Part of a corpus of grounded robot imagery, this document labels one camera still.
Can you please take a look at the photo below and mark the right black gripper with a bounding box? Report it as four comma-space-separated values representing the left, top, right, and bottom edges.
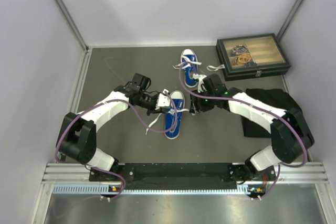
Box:
190, 88, 217, 114

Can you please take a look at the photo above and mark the blue sneaker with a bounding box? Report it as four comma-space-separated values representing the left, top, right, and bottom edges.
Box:
173, 49, 202, 88
145, 90, 191, 140

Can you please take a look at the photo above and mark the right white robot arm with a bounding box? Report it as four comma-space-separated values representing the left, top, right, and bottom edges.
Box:
190, 74, 314, 180

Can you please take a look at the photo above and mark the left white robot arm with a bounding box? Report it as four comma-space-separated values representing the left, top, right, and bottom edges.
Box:
55, 73, 174, 180

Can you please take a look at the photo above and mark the black glass-lid jewelry box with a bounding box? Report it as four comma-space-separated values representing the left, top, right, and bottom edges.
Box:
216, 33, 291, 81

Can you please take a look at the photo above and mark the black cloth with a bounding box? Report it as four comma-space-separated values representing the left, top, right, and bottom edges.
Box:
241, 89, 302, 138

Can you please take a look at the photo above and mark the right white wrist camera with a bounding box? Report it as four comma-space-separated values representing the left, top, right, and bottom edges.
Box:
193, 73, 207, 93

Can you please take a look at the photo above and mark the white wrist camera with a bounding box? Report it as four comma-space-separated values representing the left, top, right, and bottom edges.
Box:
155, 89, 172, 111
193, 73, 207, 93

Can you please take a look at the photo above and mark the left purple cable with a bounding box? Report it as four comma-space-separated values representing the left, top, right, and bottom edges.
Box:
54, 91, 178, 199

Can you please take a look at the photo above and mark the purple cable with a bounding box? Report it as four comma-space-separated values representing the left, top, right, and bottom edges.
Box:
54, 91, 178, 199
178, 62, 308, 200

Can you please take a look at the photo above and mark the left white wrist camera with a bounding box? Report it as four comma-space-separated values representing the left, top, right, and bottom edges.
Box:
155, 89, 172, 111

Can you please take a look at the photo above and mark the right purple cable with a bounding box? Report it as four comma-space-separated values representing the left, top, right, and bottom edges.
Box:
178, 62, 308, 200

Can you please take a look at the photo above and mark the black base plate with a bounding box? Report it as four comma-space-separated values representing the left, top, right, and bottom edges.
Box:
89, 162, 276, 190

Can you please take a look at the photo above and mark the grey slotted cable duct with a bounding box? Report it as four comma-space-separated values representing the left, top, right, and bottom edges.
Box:
52, 184, 255, 195

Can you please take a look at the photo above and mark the aluminium frame rail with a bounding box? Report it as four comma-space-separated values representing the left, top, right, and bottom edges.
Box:
42, 162, 328, 184

